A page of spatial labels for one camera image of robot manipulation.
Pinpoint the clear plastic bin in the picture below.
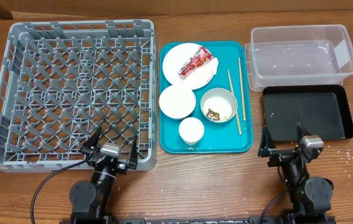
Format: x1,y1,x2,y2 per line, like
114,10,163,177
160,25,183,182
245,24,353,91

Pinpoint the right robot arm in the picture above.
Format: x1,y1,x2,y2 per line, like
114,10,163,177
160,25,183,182
258,123,336,223

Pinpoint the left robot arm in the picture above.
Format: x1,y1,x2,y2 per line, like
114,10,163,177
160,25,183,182
69,128,138,224

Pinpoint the black waste tray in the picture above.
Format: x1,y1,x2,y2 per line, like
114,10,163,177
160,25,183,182
263,85,353,141

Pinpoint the small white plate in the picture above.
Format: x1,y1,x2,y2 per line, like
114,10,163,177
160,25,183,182
159,85,196,119

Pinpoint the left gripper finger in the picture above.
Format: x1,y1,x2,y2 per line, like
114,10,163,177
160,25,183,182
80,127,102,153
128,135,138,170

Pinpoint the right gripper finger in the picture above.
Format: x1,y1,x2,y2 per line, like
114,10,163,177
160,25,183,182
296,123,311,144
258,126,276,157

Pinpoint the right wooden chopstick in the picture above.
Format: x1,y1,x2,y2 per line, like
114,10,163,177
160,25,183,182
238,57,246,121

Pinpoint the red snack wrapper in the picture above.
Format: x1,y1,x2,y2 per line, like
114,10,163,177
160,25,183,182
178,45,214,76

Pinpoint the large white plate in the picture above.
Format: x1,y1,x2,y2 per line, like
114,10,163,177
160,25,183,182
162,43,214,90

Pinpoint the white napkin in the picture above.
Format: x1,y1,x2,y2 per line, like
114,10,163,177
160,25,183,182
206,57,219,75

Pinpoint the wooden chopstick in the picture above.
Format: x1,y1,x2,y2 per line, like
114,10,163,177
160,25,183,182
238,57,246,121
227,69,243,136

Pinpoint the grey bowl with food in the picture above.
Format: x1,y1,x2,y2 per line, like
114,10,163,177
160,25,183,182
200,88,238,123

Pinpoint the teal serving tray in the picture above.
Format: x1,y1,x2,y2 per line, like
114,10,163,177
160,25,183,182
159,41,254,154

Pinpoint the grey plastic dish rack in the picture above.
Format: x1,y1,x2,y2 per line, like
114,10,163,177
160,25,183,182
0,19,157,172

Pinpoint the left wooden chopstick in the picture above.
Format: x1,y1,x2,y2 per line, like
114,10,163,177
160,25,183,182
227,69,243,136

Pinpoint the white cup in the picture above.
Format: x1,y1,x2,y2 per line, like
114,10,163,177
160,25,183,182
179,117,205,145

